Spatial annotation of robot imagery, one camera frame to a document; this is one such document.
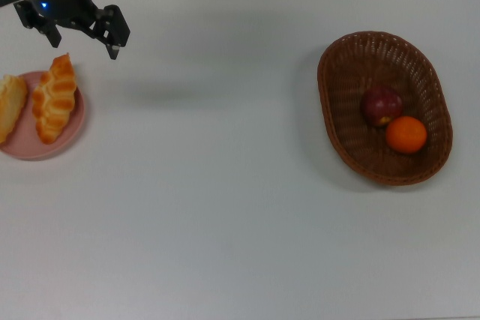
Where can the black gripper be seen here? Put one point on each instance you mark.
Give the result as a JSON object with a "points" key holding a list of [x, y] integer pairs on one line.
{"points": [[63, 5]]}

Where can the braided golden bread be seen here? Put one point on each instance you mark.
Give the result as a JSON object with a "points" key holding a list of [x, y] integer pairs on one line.
{"points": [[54, 99]]}

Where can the striped ridged bread loaf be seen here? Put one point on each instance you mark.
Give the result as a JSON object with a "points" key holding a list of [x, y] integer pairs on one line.
{"points": [[11, 104]]}

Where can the red apple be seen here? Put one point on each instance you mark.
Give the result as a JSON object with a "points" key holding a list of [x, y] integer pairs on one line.
{"points": [[380, 102]]}

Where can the orange tangerine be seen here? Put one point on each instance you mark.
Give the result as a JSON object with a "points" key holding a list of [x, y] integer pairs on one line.
{"points": [[407, 135]]}

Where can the pink plate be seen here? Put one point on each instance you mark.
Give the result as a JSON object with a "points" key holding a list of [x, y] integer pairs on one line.
{"points": [[26, 140]]}

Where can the brown woven basket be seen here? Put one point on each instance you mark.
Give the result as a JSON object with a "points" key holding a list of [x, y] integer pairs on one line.
{"points": [[348, 129]]}

